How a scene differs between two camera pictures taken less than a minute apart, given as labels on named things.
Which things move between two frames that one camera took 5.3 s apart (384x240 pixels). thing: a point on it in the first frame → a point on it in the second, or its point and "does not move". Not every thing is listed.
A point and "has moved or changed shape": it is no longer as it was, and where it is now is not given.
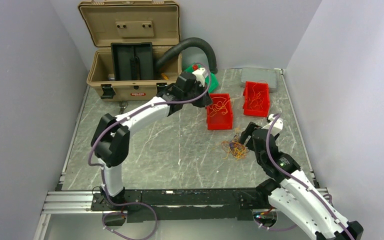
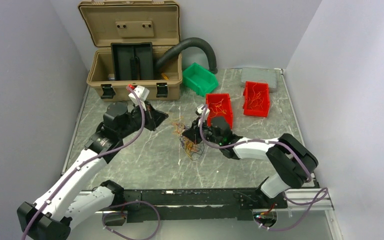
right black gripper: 245,133 → 193,134
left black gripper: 205,100 → 153,117
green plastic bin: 211,80 does not move
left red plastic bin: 219,114 does not move
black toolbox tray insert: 133,61 does not move
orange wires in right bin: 257,101 does not move
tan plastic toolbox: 118,21 does not move
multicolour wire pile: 235,147 has moved or changed shape
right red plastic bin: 256,99 does not move
